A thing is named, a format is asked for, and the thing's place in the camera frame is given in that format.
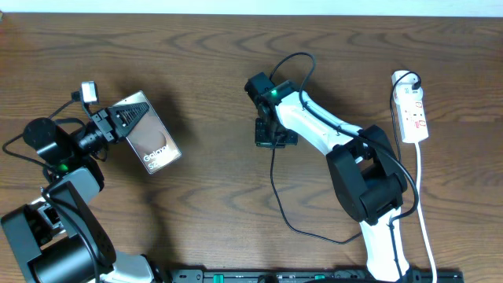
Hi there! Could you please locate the black charger cable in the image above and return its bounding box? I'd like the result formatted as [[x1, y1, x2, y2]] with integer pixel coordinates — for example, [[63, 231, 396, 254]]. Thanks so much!
[[269, 70, 423, 245]]

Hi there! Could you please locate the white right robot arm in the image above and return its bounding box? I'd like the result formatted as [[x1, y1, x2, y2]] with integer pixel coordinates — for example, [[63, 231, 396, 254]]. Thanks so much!
[[244, 72, 413, 282]]

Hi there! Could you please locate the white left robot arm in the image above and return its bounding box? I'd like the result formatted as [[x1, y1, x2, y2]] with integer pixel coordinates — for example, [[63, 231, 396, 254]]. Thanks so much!
[[1, 102, 165, 282]]

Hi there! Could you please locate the white power strip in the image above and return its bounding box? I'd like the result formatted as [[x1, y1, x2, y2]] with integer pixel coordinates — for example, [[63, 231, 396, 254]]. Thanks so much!
[[391, 70, 429, 144]]

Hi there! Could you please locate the black left camera cable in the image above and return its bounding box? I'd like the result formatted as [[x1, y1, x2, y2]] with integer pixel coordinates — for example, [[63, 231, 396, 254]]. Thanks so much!
[[2, 97, 101, 283]]

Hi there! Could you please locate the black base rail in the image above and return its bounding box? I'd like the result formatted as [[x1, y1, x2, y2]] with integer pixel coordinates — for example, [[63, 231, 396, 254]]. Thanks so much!
[[168, 266, 464, 283]]

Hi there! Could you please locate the white power strip cord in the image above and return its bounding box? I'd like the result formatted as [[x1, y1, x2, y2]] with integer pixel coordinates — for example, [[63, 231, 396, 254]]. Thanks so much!
[[413, 141, 439, 283]]

